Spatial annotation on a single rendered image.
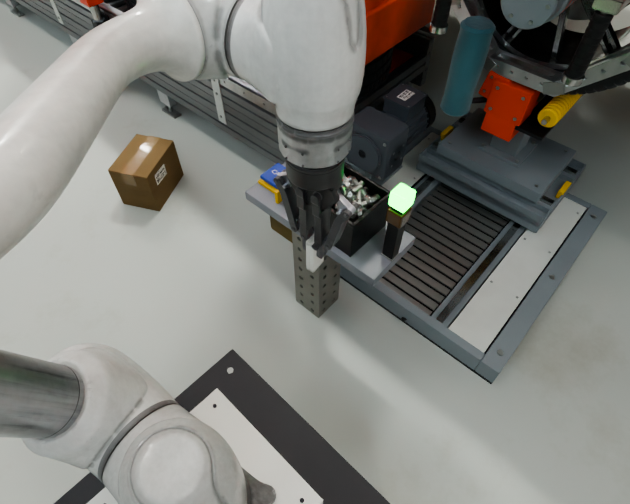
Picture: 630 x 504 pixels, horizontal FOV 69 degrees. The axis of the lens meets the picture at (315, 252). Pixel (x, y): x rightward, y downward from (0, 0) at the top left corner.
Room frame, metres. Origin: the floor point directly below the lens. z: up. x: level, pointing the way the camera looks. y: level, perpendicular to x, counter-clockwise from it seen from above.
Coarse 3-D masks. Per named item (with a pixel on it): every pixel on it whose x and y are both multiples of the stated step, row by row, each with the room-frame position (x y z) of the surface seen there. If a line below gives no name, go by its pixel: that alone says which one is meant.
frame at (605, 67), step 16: (464, 0) 1.32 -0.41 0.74; (464, 16) 1.31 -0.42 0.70; (496, 48) 1.28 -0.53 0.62; (624, 48) 1.08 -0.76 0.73; (496, 64) 1.22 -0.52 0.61; (512, 64) 1.20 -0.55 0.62; (528, 64) 1.20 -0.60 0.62; (592, 64) 1.10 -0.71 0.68; (608, 64) 1.04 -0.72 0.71; (624, 64) 1.04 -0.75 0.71; (512, 80) 1.18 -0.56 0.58; (528, 80) 1.15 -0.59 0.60; (544, 80) 1.13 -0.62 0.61; (560, 80) 1.10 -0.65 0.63; (592, 80) 1.05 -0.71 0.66
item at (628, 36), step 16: (480, 0) 1.37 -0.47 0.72; (496, 0) 1.41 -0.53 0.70; (592, 0) 1.20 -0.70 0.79; (496, 16) 1.37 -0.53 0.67; (560, 16) 1.24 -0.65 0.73; (496, 32) 1.32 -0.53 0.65; (528, 32) 1.37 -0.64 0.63; (544, 32) 1.38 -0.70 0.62; (560, 32) 1.23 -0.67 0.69; (576, 32) 1.39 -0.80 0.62; (608, 32) 1.16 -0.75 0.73; (624, 32) 1.26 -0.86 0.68; (512, 48) 1.28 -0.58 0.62; (528, 48) 1.29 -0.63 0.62; (544, 48) 1.30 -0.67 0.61; (560, 48) 1.23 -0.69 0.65; (576, 48) 1.27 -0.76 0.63; (608, 48) 1.15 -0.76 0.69; (544, 64) 1.22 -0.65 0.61; (560, 64) 1.19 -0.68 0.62
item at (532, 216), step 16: (448, 128) 1.49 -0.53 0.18; (432, 144) 1.40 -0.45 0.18; (432, 160) 1.32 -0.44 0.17; (448, 160) 1.33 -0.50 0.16; (576, 160) 1.32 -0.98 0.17; (432, 176) 1.31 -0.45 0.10; (448, 176) 1.26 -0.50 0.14; (464, 176) 1.23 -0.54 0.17; (480, 176) 1.24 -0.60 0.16; (560, 176) 1.24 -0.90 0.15; (576, 176) 1.23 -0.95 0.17; (464, 192) 1.21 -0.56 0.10; (480, 192) 1.18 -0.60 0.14; (496, 192) 1.17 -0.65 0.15; (512, 192) 1.16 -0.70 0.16; (560, 192) 1.14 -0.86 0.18; (496, 208) 1.13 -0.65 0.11; (512, 208) 1.10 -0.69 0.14; (528, 208) 1.09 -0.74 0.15; (544, 208) 1.08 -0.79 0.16; (528, 224) 1.05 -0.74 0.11
